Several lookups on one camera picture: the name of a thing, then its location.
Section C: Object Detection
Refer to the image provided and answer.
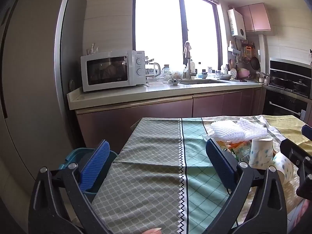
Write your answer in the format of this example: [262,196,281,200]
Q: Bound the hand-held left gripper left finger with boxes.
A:
[29,139,113,234]

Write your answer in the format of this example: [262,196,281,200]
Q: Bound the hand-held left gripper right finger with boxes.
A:
[205,138,288,234]

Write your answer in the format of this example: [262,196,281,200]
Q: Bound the patterned paper cup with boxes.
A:
[270,151,296,184]
[249,136,274,169]

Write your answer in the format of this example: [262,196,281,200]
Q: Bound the clear plastic wrapper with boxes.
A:
[229,147,252,163]

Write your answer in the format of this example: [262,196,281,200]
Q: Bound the teal trash bin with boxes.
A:
[58,147,118,203]

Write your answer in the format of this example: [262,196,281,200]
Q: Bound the white foam fruit net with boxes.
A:
[238,117,269,140]
[210,121,247,143]

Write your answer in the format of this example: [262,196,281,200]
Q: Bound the person's right hand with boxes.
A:
[291,199,312,227]

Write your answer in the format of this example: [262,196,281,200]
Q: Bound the black built-in oven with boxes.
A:
[262,88,310,125]

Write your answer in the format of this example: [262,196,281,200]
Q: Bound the black lidded pan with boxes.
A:
[291,79,310,93]

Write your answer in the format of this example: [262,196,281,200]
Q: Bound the patterned green yellow tablecloth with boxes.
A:
[90,114,312,234]

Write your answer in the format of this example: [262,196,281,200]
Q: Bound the black wok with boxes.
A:
[270,76,293,88]

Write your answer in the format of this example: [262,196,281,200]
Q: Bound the black range hood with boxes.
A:
[269,57,312,98]

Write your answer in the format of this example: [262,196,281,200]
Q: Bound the pink base cabinets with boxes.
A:
[75,88,264,153]

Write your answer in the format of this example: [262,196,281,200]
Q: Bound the steel kitchen sink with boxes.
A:
[180,79,230,85]

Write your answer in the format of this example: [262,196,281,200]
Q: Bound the hanging frying pan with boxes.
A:
[251,50,261,70]

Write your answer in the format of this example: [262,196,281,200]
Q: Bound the beige kitchen countertop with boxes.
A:
[67,79,264,110]

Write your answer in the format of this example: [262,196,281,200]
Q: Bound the white microwave oven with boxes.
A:
[80,50,146,92]

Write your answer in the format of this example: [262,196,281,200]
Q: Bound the plastic bag of food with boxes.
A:
[168,65,185,79]

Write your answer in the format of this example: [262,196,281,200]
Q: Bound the clear glass bowl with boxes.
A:
[146,76,165,86]

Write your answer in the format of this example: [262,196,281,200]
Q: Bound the steel kitchen faucet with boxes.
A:
[183,41,197,80]

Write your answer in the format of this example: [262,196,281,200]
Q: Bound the grey refrigerator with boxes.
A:
[0,0,83,195]

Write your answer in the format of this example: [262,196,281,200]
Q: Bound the white water heater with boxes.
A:
[227,8,246,39]

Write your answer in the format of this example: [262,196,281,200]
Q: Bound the kitchen window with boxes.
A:
[134,0,223,72]

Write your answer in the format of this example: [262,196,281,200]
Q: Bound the white wall pipe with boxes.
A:
[258,34,269,74]

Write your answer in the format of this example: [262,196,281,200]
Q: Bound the white plugs on wall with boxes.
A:
[86,43,102,55]

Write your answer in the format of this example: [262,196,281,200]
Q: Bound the pink wall cabinet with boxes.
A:
[236,3,271,32]

